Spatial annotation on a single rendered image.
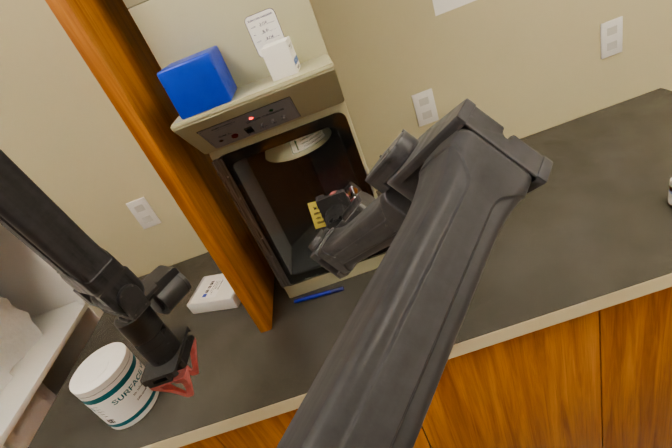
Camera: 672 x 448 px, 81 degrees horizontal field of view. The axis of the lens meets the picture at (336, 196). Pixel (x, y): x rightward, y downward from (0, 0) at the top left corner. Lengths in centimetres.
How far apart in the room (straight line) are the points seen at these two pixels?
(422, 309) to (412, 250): 3
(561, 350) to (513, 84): 84
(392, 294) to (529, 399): 100
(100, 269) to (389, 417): 53
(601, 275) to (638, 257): 9
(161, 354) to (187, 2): 63
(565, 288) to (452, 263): 75
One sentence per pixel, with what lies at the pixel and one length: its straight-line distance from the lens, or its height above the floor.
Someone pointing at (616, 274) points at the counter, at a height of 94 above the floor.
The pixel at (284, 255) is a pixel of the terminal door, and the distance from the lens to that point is 103.
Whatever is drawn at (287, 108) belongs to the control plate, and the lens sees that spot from 80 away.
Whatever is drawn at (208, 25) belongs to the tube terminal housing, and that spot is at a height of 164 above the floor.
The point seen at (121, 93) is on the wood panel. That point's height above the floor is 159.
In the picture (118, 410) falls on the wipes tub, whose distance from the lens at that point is 111.
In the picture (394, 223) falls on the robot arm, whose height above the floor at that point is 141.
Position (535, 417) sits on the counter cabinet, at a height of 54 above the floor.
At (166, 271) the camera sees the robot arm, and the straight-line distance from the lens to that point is 76.
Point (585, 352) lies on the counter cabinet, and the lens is 114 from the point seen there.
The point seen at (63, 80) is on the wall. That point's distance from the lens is 146.
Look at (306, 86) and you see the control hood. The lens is 76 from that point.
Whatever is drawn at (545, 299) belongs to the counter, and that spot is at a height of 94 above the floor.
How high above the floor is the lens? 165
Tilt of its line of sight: 28 degrees down
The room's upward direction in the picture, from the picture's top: 22 degrees counter-clockwise
